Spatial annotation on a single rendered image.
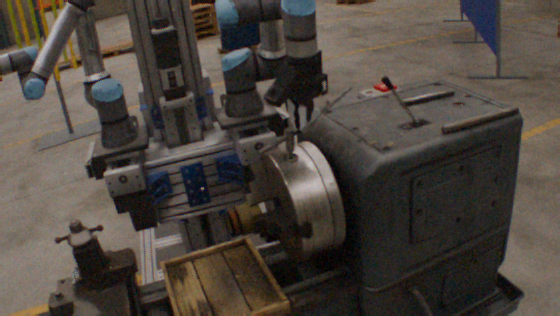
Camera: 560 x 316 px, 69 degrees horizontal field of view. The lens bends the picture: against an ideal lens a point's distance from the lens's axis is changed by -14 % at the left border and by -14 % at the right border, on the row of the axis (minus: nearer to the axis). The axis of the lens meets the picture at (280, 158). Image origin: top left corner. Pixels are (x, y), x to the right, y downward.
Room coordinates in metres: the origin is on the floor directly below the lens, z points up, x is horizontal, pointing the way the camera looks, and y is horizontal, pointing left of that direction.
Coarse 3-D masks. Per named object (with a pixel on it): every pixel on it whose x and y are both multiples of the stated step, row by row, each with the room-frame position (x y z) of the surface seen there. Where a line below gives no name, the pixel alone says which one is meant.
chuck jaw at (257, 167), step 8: (264, 160) 1.17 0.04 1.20; (256, 168) 1.14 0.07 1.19; (264, 168) 1.15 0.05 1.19; (256, 176) 1.13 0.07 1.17; (264, 176) 1.13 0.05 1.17; (248, 184) 1.12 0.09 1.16; (256, 184) 1.12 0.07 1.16; (264, 184) 1.12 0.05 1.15; (256, 192) 1.10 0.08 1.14; (264, 192) 1.10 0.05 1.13; (272, 192) 1.11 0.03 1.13; (248, 200) 1.09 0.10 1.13; (256, 200) 1.09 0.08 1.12; (264, 200) 1.09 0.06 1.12
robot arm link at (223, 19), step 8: (224, 0) 1.13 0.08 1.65; (232, 0) 1.12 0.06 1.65; (240, 0) 1.12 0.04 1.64; (248, 0) 1.12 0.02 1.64; (256, 0) 1.12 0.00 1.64; (216, 8) 1.12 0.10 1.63; (224, 8) 1.11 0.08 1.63; (232, 8) 1.11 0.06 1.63; (240, 8) 1.11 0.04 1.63; (248, 8) 1.11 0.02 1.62; (256, 8) 1.11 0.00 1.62; (224, 16) 1.10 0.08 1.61; (232, 16) 1.11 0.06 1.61; (240, 16) 1.11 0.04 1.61; (248, 16) 1.11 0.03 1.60; (256, 16) 1.11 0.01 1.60; (224, 24) 1.11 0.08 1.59; (232, 24) 1.12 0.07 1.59; (240, 24) 1.12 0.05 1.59; (248, 24) 1.13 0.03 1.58
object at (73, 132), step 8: (40, 16) 5.28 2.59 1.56; (56, 80) 5.28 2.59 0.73; (64, 104) 5.29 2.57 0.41; (64, 112) 5.28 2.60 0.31; (96, 120) 5.63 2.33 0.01; (72, 128) 5.29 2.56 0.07; (80, 128) 5.42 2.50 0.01; (88, 128) 5.36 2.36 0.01; (96, 128) 5.30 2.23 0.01; (48, 136) 5.34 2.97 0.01; (56, 136) 5.28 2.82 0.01; (64, 136) 5.22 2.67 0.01; (72, 136) 5.16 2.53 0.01; (80, 136) 5.10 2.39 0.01; (40, 144) 5.08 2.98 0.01; (48, 144) 5.03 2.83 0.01; (56, 144) 4.97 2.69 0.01
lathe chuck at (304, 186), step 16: (272, 160) 1.09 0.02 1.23; (304, 160) 1.07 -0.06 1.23; (272, 176) 1.11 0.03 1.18; (288, 176) 1.02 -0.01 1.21; (304, 176) 1.03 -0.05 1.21; (320, 176) 1.03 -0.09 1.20; (288, 192) 1.00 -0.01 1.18; (304, 192) 0.99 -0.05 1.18; (320, 192) 1.00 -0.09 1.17; (272, 208) 1.16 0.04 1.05; (288, 208) 1.02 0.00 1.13; (304, 208) 0.97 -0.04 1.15; (320, 208) 0.98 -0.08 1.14; (320, 224) 0.97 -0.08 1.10; (288, 240) 1.05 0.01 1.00; (304, 240) 0.95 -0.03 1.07; (320, 240) 0.97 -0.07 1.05; (288, 256) 1.07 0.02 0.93; (304, 256) 0.97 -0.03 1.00
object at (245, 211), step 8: (240, 208) 1.06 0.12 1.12; (248, 208) 1.06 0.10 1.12; (256, 208) 1.07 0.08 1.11; (232, 216) 1.04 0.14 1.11; (240, 216) 1.04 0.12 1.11; (248, 216) 1.04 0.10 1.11; (232, 224) 1.03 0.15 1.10; (240, 224) 1.03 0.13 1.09; (248, 224) 1.03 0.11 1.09; (232, 232) 1.02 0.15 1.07; (240, 232) 1.03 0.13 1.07; (248, 232) 1.03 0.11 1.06; (256, 232) 1.03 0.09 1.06
